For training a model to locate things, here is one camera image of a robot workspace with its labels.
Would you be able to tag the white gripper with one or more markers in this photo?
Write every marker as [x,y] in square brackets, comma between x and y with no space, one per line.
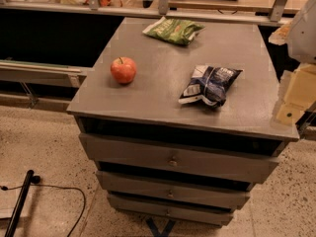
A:
[304,34]

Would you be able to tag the blue chip bag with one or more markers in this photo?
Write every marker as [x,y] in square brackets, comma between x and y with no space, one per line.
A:
[210,85]

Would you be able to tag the green chip bag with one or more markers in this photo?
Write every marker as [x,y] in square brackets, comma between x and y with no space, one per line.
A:
[175,31]

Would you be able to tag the top grey drawer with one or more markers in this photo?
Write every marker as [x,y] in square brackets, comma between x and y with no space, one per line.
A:
[230,166]

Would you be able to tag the grey drawer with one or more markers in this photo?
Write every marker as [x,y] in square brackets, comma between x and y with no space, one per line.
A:
[170,210]
[230,166]
[170,190]

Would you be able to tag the middle grey drawer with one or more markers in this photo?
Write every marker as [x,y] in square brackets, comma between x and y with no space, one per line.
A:
[170,190]

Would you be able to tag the grey drawer cabinet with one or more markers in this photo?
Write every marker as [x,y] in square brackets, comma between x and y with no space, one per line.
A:
[148,108]

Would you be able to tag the red apple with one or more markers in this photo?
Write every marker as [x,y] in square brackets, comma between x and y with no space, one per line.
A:
[123,69]

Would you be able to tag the bottom grey drawer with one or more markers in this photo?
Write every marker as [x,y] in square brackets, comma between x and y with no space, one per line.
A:
[170,210]

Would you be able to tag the grey side shelf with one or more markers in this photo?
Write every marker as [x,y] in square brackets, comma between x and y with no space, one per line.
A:
[43,73]

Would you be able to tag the black pole on floor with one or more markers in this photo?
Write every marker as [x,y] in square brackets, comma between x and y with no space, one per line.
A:
[14,220]

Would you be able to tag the metal railing frame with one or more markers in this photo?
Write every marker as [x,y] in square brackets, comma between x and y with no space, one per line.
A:
[258,12]

